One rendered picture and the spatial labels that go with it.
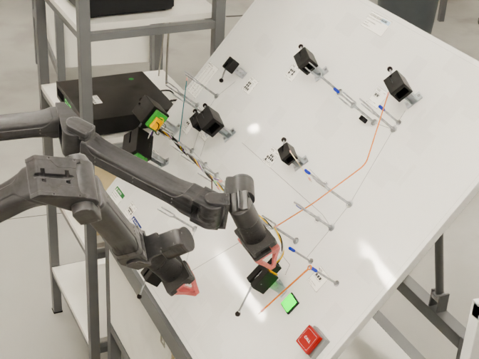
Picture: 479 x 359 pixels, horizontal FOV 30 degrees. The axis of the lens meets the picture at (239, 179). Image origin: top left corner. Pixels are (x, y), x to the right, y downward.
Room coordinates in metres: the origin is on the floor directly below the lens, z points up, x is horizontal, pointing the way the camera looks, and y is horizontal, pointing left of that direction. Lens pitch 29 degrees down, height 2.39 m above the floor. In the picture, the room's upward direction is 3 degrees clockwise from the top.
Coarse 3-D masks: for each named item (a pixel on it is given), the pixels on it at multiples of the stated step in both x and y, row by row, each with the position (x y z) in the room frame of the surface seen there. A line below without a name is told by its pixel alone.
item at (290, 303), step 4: (288, 296) 1.75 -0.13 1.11; (292, 296) 1.75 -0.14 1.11; (284, 300) 1.75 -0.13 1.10; (288, 300) 1.75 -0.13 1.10; (292, 300) 1.74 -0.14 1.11; (296, 300) 1.74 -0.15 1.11; (284, 304) 1.74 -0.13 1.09; (288, 304) 1.74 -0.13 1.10; (292, 304) 1.73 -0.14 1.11; (296, 304) 1.73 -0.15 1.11; (284, 308) 1.73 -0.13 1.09; (288, 308) 1.73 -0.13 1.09; (292, 308) 1.72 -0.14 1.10; (288, 312) 1.72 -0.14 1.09
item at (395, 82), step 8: (384, 80) 2.00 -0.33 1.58; (392, 80) 2.00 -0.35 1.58; (400, 80) 1.97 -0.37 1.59; (392, 88) 1.97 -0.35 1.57; (400, 88) 1.96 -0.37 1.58; (408, 88) 1.96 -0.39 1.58; (400, 96) 1.97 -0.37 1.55; (408, 96) 2.02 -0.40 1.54; (416, 96) 2.02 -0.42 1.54; (408, 104) 2.01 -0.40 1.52
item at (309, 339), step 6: (306, 330) 1.62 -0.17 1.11; (312, 330) 1.61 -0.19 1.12; (300, 336) 1.62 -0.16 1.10; (306, 336) 1.61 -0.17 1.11; (312, 336) 1.60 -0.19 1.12; (318, 336) 1.59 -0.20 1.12; (300, 342) 1.60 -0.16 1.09; (306, 342) 1.60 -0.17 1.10; (312, 342) 1.59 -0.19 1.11; (318, 342) 1.59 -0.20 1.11; (306, 348) 1.58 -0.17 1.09; (312, 348) 1.58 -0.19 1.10
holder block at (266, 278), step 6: (258, 270) 1.78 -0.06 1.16; (264, 270) 1.77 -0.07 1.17; (252, 276) 1.77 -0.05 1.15; (258, 276) 1.76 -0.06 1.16; (264, 276) 1.75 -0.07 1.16; (270, 276) 1.76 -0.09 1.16; (276, 276) 1.77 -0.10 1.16; (252, 282) 1.76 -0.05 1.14; (258, 282) 1.75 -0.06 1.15; (264, 282) 1.75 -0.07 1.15; (270, 282) 1.76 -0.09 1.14; (258, 288) 1.75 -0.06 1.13; (264, 288) 1.76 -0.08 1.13
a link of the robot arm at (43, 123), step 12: (48, 108) 1.94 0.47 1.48; (60, 108) 1.94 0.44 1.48; (0, 120) 1.89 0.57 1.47; (12, 120) 1.89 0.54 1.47; (24, 120) 1.90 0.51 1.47; (36, 120) 1.90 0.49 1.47; (48, 120) 1.91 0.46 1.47; (60, 120) 1.90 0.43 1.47; (0, 132) 1.87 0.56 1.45; (12, 132) 1.88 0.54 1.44; (24, 132) 1.89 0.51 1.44; (36, 132) 1.90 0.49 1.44; (48, 132) 1.91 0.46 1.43; (60, 132) 1.95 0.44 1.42; (60, 144) 1.91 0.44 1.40; (72, 144) 1.86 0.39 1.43
